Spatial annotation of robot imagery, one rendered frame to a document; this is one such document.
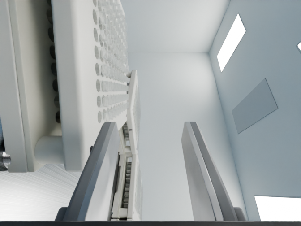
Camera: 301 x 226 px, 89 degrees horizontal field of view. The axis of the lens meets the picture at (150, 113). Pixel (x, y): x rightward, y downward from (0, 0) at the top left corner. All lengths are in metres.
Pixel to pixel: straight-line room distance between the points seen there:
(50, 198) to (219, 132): 4.02
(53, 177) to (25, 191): 0.05
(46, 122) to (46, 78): 0.04
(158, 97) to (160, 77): 0.69
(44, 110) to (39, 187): 0.10
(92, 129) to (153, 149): 3.54
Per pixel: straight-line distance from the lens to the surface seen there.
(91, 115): 0.16
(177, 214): 3.64
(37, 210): 0.25
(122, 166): 0.65
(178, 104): 4.21
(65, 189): 0.29
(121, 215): 0.61
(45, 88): 0.19
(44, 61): 0.19
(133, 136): 0.55
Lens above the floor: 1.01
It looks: level
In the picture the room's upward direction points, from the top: 90 degrees clockwise
